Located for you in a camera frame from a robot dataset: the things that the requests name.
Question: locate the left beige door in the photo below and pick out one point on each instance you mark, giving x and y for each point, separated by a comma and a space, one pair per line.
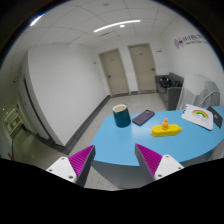
114, 72

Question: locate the beige door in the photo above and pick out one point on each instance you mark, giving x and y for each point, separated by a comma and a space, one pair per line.
114, 72
144, 67

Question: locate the dark green mug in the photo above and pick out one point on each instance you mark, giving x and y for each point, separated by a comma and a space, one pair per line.
121, 115

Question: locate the orange toy figure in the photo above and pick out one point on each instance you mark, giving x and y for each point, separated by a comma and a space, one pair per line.
165, 124

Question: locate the long ceiling light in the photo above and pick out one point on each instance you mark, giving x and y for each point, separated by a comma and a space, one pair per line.
116, 24

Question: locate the purple smartphone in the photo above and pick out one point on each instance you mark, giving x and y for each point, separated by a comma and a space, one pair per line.
143, 117

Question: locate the wall logo sign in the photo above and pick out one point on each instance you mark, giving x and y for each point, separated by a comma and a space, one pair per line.
181, 42

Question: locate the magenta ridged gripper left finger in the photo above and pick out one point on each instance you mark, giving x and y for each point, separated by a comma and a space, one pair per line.
76, 167

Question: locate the white rainbow board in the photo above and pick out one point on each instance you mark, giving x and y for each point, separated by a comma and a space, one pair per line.
198, 116

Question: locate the yellow toy boat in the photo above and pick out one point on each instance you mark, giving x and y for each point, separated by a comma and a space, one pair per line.
158, 131

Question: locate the white cloth-covered object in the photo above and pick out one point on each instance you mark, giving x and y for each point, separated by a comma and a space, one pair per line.
199, 91

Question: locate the black bag on sofa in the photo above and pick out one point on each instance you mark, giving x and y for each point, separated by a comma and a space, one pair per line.
165, 82

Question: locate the dark notebook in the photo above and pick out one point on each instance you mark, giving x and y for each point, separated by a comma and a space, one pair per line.
217, 119

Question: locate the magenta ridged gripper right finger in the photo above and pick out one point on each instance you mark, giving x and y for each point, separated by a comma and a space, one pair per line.
155, 166

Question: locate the right beige door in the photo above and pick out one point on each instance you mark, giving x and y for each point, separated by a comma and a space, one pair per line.
144, 67

